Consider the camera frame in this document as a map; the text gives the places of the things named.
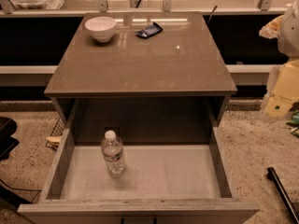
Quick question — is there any grey cabinet with glossy top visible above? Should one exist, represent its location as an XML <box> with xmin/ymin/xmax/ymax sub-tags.
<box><xmin>43</xmin><ymin>11</ymin><xmax>238</xmax><ymax>147</ymax></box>

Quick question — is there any wire basket on floor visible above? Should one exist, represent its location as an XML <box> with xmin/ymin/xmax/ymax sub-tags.
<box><xmin>46</xmin><ymin>119</ymin><xmax>64</xmax><ymax>151</ymax></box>

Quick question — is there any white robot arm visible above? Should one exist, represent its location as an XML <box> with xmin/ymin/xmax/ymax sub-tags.
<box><xmin>259</xmin><ymin>0</ymin><xmax>299</xmax><ymax>119</ymax></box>

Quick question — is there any green packet on floor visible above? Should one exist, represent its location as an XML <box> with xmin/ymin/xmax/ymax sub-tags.
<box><xmin>287</xmin><ymin>109</ymin><xmax>299</xmax><ymax>138</ymax></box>

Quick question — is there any black object at left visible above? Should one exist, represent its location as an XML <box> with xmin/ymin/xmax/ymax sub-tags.
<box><xmin>0</xmin><ymin>117</ymin><xmax>19</xmax><ymax>160</ymax></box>

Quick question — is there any dark blue calculator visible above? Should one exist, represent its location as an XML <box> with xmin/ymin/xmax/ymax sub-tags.
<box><xmin>135</xmin><ymin>22</ymin><xmax>163</xmax><ymax>39</ymax></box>

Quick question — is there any clear plastic water bottle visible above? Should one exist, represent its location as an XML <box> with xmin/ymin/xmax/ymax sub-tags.
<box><xmin>101</xmin><ymin>130</ymin><xmax>126</xmax><ymax>177</ymax></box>

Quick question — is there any white ceramic bowl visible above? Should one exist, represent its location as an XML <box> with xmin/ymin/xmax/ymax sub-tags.
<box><xmin>85</xmin><ymin>17</ymin><xmax>117</xmax><ymax>42</ymax></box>

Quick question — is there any open grey top drawer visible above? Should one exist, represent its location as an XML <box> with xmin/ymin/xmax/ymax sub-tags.
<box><xmin>17</xmin><ymin>98</ymin><xmax>261</xmax><ymax>224</ymax></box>

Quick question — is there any black bar on floor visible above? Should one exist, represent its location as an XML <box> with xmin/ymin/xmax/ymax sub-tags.
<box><xmin>267</xmin><ymin>167</ymin><xmax>299</xmax><ymax>224</ymax></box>

